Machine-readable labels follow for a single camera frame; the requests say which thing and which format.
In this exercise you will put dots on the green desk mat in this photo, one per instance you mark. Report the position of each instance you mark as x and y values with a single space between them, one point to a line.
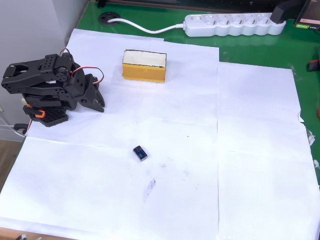
262 47

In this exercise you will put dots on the black plug adapter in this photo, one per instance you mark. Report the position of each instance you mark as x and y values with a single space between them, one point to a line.
282 12

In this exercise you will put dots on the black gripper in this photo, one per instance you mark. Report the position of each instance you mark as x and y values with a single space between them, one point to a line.
90 98

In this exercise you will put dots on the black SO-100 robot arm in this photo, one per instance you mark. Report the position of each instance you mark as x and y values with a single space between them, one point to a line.
37 82

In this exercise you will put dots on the black box green sticker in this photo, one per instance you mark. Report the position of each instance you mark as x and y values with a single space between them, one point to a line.
310 15

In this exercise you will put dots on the orange black table clamp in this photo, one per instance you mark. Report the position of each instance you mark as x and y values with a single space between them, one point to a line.
40 114

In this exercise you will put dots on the white power strip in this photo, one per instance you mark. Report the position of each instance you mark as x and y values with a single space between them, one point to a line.
225 28

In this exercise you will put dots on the red black small object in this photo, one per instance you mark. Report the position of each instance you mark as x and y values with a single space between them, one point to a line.
313 66

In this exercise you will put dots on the small black blue block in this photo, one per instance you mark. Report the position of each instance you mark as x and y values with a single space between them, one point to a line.
140 153

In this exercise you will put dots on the white paper sheet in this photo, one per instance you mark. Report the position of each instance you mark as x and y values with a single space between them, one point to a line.
112 107
75 195
262 150
190 87

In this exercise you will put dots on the yellow rectangular box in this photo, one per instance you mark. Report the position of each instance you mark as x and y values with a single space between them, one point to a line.
143 73

